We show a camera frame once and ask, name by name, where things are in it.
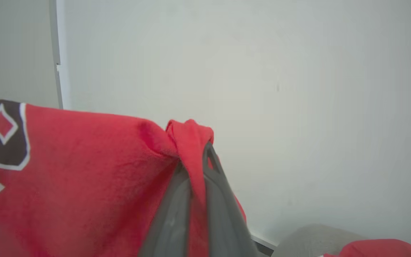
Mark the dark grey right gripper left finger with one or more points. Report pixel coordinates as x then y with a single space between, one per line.
171 221

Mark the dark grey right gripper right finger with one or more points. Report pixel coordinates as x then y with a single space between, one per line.
225 221

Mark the red Bulls jersey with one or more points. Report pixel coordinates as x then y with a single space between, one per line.
84 178

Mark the dark grey white baseboard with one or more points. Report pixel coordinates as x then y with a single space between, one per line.
262 246

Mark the red Bulls 23 shorts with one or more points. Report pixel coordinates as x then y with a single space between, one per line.
373 249

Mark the grey white wall trim strip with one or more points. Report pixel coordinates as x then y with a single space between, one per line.
57 43

